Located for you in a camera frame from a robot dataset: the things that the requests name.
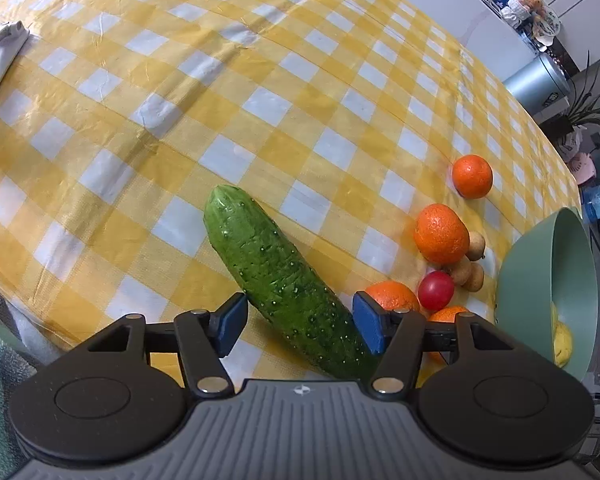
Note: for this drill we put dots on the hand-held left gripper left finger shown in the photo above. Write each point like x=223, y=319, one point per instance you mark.
x=230, y=325

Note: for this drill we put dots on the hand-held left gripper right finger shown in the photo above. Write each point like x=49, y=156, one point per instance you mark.
x=370, y=322

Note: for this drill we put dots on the orange mandarin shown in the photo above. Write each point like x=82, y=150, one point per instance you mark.
x=472, y=176
x=446, y=314
x=440, y=234
x=392, y=296

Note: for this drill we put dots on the green cucumber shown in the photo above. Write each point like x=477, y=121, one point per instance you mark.
x=280, y=280

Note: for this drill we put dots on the red cherry tomato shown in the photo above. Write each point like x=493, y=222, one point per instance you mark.
x=436, y=290

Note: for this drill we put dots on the green plastic bowl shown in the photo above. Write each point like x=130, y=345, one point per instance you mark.
x=525, y=280

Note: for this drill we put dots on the yellow lemon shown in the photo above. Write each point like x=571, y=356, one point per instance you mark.
x=562, y=342

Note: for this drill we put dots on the yellow checked tablecloth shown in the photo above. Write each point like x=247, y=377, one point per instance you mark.
x=180, y=110

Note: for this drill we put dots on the pink fan heater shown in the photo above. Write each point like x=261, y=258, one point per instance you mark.
x=583, y=167

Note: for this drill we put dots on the white plastic bag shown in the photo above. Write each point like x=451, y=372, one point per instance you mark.
x=569, y=144

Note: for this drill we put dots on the silver pedal trash bin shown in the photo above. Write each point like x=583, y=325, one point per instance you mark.
x=537, y=82

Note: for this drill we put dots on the long-leaf plant in black pot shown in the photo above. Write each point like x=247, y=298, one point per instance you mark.
x=587, y=105

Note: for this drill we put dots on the white marble media cabinet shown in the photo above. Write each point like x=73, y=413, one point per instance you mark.
x=490, y=25

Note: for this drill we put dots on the round hand fan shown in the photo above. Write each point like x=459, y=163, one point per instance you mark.
x=547, y=25

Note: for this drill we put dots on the white folded stand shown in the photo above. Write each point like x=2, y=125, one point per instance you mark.
x=0, y=57

